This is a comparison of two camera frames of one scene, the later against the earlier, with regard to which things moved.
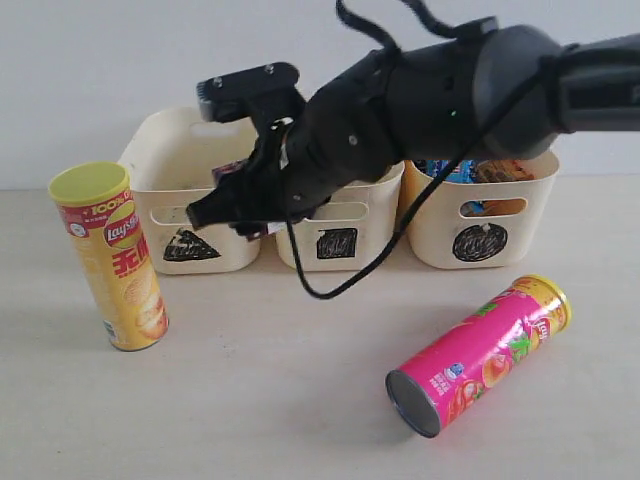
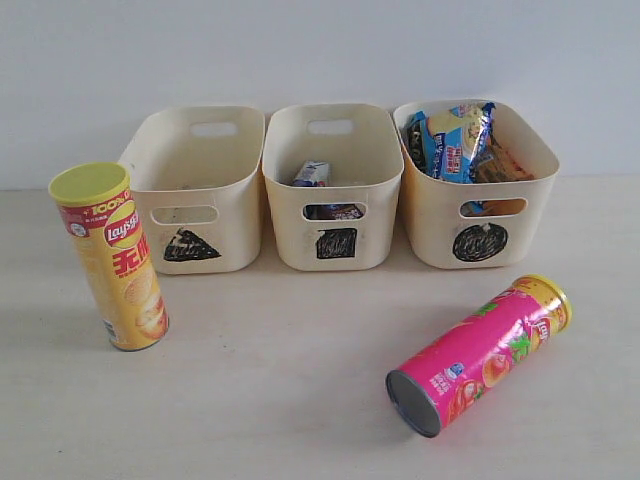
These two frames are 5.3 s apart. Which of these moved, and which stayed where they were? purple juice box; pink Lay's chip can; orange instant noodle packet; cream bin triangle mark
Moved: purple juice box
Stayed: pink Lay's chip can; cream bin triangle mark; orange instant noodle packet
